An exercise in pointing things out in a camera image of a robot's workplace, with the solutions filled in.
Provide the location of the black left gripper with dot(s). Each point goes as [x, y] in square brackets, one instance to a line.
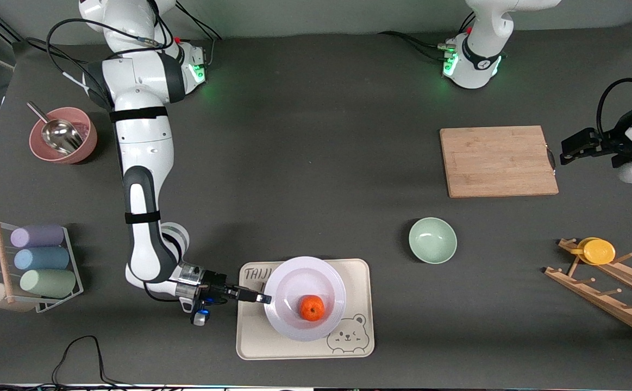
[608, 139]

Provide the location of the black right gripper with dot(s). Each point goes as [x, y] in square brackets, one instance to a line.
[215, 284]

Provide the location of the white round plate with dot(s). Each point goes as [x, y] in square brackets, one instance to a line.
[305, 277]

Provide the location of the orange fruit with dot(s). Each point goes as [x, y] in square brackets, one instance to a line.
[312, 308]

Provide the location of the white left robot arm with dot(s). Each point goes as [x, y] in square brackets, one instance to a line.
[479, 65]

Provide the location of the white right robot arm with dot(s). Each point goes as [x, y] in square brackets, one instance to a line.
[142, 136]

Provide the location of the cream tray with bear print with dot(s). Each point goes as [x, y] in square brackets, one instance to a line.
[256, 342]

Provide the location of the wooden cutting board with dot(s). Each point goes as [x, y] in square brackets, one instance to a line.
[495, 163]

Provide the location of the pink folded cloth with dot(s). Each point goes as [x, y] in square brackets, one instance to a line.
[158, 259]

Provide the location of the yellow cup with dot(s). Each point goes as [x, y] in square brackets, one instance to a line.
[598, 251]

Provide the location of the wooden peg rack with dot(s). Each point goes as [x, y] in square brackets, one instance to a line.
[609, 304]

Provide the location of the green bowl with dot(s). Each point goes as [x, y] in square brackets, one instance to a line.
[432, 240]

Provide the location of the green cup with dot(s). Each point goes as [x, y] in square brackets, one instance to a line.
[48, 282]

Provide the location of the blue cup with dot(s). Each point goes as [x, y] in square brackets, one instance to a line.
[41, 258]

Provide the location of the purple cup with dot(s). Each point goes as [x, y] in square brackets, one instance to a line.
[38, 236]

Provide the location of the pink bowl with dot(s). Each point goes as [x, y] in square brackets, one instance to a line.
[87, 149]

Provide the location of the metal scoop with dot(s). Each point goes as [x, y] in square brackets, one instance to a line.
[60, 136]

